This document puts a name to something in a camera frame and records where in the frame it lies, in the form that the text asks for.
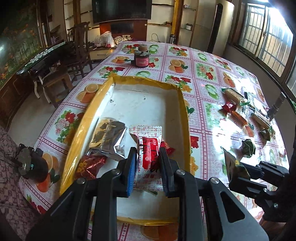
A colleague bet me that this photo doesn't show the red white sachet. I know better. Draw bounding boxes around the red white sachet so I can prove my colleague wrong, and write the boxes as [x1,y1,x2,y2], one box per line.
[129,125,163,193]

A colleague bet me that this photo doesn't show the silver foil snack bag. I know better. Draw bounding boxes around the silver foil snack bag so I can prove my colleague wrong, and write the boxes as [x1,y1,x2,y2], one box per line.
[87,118,127,161]

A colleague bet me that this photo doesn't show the dark red foil packet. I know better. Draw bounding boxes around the dark red foil packet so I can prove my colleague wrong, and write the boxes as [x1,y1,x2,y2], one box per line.
[74,155,107,180]

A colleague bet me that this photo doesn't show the green pea packet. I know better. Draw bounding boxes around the green pea packet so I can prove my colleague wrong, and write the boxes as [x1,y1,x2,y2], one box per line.
[241,139,256,158]

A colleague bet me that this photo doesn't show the gold woven snack packet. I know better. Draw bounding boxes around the gold woven snack packet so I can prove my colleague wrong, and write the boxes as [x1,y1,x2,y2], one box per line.
[259,126,275,141]

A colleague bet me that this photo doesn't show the yellow rimmed white tray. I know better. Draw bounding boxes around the yellow rimmed white tray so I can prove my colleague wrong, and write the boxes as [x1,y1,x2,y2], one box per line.
[60,76,191,225]

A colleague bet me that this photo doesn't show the green end cracker pack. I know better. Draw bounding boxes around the green end cracker pack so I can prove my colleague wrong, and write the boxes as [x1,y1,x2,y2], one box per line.
[222,88,249,106]

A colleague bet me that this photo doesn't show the red face snack packet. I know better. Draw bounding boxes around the red face snack packet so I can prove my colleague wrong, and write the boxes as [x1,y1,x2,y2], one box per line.
[160,140,175,156]

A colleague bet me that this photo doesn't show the black stripe cracker pack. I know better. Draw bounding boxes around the black stripe cracker pack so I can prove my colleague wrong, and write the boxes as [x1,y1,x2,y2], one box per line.
[251,111,271,130]

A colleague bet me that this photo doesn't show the orange cracker pack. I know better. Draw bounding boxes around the orange cracker pack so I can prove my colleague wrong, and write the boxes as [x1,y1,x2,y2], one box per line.
[231,111,254,137]

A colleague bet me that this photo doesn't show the dark green chip packet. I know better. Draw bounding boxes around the dark green chip packet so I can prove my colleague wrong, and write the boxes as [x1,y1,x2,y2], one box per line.
[223,148,250,182]

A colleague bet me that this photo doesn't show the floral plastic tablecloth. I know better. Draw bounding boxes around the floral plastic tablecloth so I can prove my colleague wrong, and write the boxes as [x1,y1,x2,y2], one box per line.
[18,40,290,241]

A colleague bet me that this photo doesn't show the grey metal flashlight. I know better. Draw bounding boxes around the grey metal flashlight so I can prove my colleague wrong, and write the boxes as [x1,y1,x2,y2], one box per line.
[267,92,287,121]

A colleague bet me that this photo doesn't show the black motor on table edge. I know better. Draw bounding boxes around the black motor on table edge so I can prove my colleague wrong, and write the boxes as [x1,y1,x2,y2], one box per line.
[15,144,49,183]

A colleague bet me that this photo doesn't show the pink label jar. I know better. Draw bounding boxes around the pink label jar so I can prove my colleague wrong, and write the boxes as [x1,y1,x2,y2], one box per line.
[134,45,150,68]

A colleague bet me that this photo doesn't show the wooden chair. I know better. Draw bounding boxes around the wooden chair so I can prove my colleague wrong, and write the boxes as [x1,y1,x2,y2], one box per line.
[66,22,93,78]

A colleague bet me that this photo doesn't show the person in patterned jacket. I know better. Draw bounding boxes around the person in patterned jacket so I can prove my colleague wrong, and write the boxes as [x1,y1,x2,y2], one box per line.
[1,128,40,240]

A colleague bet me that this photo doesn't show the white plastic bag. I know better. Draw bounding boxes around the white plastic bag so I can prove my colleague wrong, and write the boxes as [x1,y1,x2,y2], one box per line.
[94,31,114,48]

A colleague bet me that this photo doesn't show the black television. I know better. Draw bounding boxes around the black television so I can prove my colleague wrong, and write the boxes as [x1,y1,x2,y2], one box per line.
[92,0,152,23]

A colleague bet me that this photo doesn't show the large landscape painting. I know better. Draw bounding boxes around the large landscape painting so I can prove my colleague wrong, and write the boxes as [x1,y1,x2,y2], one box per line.
[1,1,42,86]

